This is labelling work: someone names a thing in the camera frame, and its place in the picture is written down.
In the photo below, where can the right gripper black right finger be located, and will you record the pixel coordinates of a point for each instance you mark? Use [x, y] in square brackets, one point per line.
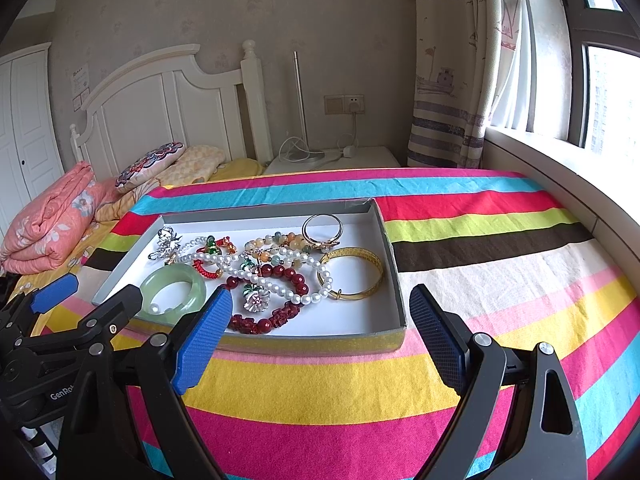
[447, 348]

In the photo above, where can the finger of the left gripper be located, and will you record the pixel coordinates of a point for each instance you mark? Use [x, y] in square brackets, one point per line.
[107, 320]
[46, 298]

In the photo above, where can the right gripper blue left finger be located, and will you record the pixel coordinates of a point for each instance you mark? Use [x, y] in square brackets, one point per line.
[205, 330]

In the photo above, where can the green gem gold brooch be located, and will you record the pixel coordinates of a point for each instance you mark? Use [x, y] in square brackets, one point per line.
[217, 246]

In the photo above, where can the silver butterfly brooch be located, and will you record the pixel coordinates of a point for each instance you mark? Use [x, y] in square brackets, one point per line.
[167, 245]

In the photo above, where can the gold mesh bangle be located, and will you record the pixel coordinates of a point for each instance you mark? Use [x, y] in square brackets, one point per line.
[352, 274]

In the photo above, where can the grey jewelry tray box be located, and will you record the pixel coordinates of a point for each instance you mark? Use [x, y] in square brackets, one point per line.
[300, 320]

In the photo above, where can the pink folded quilt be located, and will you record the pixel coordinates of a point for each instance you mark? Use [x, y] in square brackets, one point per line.
[44, 233]

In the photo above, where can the silver flower brooch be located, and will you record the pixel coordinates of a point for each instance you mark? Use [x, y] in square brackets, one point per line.
[256, 298]

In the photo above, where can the green jade bangle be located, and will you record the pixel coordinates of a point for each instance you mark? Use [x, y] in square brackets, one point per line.
[177, 289]

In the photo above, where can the white wardrobe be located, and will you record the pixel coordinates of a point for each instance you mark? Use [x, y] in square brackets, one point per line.
[30, 160]

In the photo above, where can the beige shell pattern pillow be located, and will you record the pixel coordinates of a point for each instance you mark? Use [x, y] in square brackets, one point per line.
[195, 165]

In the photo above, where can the embroidered patterned pillow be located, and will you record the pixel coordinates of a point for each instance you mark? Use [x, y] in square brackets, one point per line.
[148, 166]

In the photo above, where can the white nightstand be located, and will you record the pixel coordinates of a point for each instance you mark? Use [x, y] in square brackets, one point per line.
[373, 157]

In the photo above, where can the white slim desk lamp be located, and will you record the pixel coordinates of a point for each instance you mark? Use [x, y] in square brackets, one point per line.
[296, 149]

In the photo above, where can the white bed headboard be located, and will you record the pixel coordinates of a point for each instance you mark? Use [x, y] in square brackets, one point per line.
[164, 96]

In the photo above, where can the printed striped curtain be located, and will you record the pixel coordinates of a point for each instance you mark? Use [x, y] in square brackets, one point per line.
[464, 53]

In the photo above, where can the dark framed window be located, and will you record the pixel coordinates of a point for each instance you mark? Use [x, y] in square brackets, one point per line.
[604, 50]

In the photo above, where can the wall power socket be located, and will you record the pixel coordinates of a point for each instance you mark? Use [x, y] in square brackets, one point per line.
[344, 104]

